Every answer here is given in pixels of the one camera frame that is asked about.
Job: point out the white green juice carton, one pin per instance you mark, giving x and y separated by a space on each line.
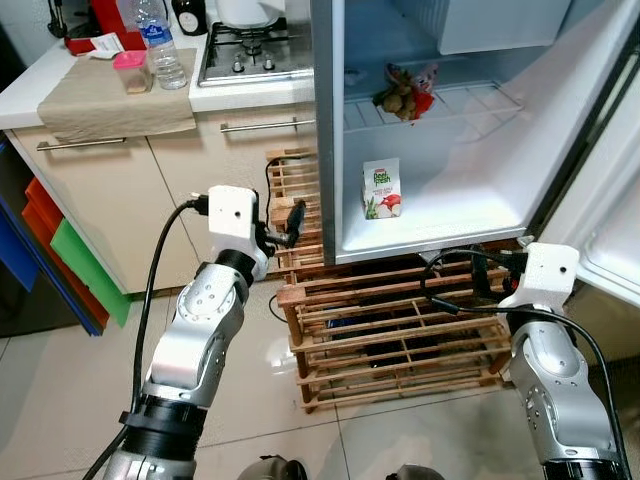
382 190

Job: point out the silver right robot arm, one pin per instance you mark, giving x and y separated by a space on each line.
560 390

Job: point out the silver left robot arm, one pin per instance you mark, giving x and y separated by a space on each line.
200 330

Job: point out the small grey fridge white inside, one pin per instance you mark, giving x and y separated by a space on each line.
470 190

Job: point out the white fridge freezer compartment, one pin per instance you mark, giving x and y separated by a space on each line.
505 25

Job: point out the wooden slat crate rack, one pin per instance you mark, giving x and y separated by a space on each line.
400 330

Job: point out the beige cabinet white countertop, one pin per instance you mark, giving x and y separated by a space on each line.
170 200

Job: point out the brown produce bag red label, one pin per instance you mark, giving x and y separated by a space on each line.
405 95

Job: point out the steel gas hob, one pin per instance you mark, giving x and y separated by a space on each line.
255 55

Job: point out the green cutting board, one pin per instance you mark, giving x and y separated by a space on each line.
90 268

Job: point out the beige cloth runner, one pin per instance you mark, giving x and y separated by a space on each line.
110 112

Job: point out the robot right leg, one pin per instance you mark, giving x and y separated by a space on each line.
412 473

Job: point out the white cooking pot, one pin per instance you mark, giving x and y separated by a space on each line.
250 12

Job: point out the clear plastic water bottle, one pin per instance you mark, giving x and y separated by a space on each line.
162 50

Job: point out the pink lid clear jar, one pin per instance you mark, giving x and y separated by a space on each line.
131 72

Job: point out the red cutting board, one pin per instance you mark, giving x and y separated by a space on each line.
45 220

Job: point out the dark round bottle white label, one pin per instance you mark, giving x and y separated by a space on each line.
190 15

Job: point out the white paper packet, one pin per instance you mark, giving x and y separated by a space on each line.
106 44

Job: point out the red black coffee machine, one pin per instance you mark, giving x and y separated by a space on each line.
95 20

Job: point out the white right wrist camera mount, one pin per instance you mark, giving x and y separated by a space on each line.
545 270

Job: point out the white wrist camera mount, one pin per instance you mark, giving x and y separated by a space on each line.
545 270
232 212

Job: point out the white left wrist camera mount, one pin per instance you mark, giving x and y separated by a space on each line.
232 212

